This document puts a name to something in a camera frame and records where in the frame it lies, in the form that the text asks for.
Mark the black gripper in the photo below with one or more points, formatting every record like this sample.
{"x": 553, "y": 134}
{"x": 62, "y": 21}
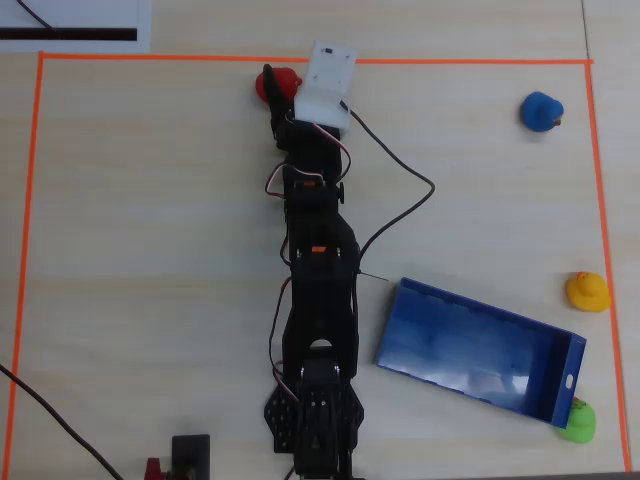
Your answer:
{"x": 300, "y": 134}

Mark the red rubber duck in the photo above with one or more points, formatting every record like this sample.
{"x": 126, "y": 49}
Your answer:
{"x": 289, "y": 81}

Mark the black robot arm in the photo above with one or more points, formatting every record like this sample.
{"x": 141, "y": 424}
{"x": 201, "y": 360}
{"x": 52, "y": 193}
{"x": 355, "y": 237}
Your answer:
{"x": 320, "y": 300}

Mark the blue rubber duck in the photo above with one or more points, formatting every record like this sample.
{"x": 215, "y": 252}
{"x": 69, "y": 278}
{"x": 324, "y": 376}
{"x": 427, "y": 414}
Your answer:
{"x": 541, "y": 112}

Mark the blue plastic box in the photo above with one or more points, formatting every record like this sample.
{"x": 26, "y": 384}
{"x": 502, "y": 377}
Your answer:
{"x": 465, "y": 345}

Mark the yellow rubber duck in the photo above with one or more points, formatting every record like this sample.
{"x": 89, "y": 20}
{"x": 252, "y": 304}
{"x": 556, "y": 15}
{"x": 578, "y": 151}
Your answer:
{"x": 589, "y": 294}

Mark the green rubber duck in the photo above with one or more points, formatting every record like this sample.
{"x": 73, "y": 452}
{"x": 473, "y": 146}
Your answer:
{"x": 580, "y": 422}

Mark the orange tape line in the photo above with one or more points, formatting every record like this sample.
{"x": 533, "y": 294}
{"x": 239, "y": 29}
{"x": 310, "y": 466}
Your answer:
{"x": 200, "y": 57}
{"x": 607, "y": 250}

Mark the red clamp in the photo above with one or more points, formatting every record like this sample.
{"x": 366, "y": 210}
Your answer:
{"x": 152, "y": 470}

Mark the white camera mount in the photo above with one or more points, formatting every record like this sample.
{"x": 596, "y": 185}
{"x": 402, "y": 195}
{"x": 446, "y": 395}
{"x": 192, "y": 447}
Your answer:
{"x": 325, "y": 90}

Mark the black camera stand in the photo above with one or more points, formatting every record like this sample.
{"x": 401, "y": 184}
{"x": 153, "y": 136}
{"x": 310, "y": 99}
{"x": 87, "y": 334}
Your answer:
{"x": 190, "y": 455}

